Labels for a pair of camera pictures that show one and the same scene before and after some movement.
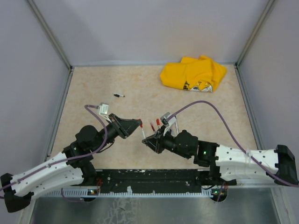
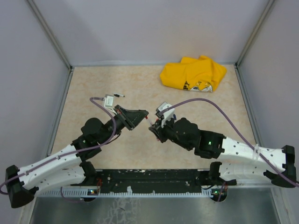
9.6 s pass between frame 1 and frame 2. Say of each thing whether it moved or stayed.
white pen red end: moved
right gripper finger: moved
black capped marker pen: stayed
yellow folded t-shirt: stayed
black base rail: stayed
